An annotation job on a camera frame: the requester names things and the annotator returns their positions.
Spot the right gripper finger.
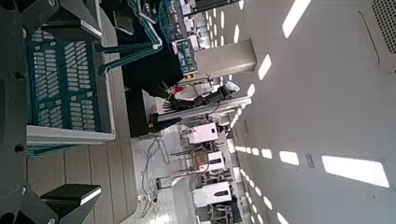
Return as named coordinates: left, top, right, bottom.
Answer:
left=39, top=183, right=103, bottom=224
left=39, top=0, right=104, bottom=42

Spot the grey floor cable bundle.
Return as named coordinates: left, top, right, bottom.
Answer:
left=137, top=132, right=172, bottom=219

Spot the black robot on column base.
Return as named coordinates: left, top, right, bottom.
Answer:
left=148, top=84, right=254, bottom=138

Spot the small brown wicker chair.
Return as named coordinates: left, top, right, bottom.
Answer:
left=170, top=145, right=210, bottom=175

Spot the teal crate with grey rim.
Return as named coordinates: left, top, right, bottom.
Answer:
left=23, top=0, right=163, bottom=157

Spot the white kiosk with black slot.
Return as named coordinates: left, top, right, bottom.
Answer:
left=191, top=181, right=233, bottom=208
left=186, top=121, right=219, bottom=145
left=206, top=150, right=226, bottom=173

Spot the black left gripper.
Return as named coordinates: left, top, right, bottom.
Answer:
left=102, top=0, right=139, bottom=35

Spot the blue mesh crate with goods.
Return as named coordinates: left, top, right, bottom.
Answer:
left=158, top=0, right=189, bottom=44

